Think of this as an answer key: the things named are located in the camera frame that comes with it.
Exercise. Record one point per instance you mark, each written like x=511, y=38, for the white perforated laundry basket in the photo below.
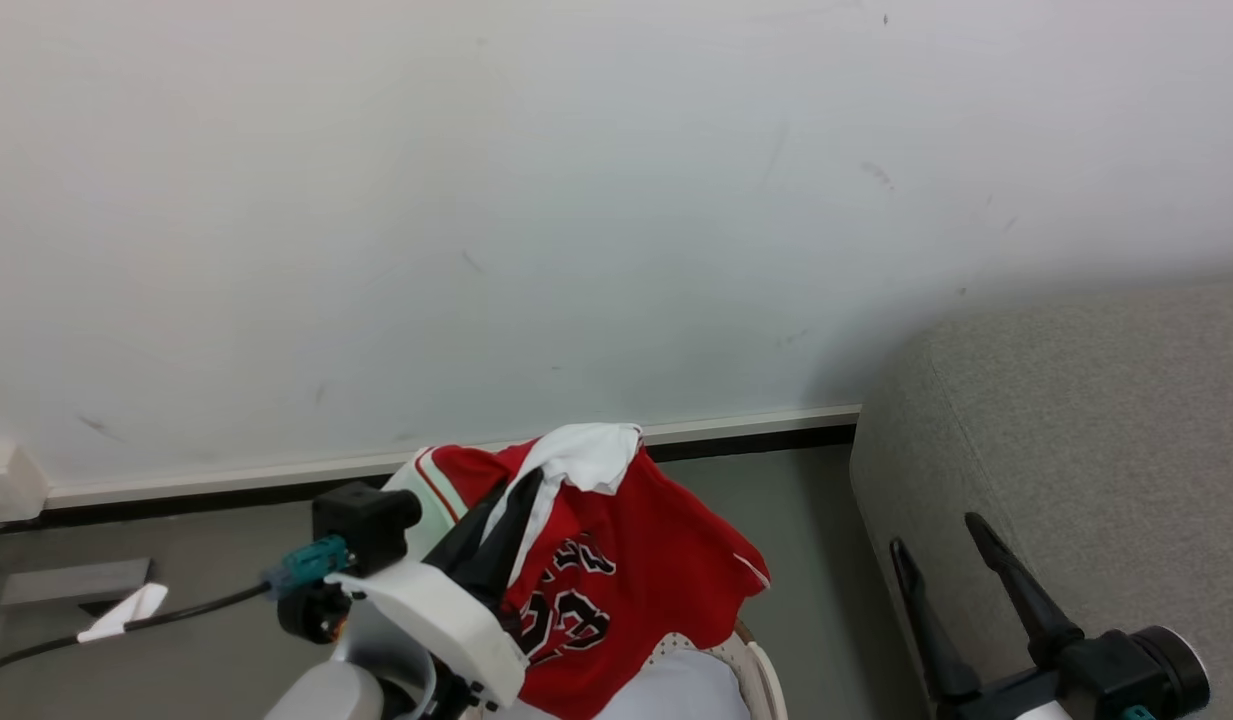
x=761, y=675

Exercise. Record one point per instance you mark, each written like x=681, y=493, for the pale blue cloth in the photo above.
x=676, y=690

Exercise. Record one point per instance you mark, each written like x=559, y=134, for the grey metal foot bar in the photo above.
x=71, y=582

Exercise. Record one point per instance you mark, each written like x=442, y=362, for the grey fabric sofa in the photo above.
x=1086, y=430

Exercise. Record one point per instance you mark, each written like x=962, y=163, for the red basketball jersey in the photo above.
x=626, y=570

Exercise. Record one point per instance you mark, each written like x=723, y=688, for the white and black baseboard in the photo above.
x=736, y=428

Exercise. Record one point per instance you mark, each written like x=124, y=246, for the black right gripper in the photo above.
x=1006, y=695

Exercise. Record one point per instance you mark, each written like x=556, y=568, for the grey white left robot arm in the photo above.
x=326, y=690

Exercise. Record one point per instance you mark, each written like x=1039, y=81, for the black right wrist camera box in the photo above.
x=1141, y=670

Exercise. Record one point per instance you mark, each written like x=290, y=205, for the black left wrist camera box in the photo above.
x=364, y=522

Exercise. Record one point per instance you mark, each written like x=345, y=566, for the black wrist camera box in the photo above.
x=1141, y=670
x=364, y=522

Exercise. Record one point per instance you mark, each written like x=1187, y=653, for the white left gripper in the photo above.
x=446, y=615

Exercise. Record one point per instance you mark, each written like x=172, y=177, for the white wall socket box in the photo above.
x=6, y=485

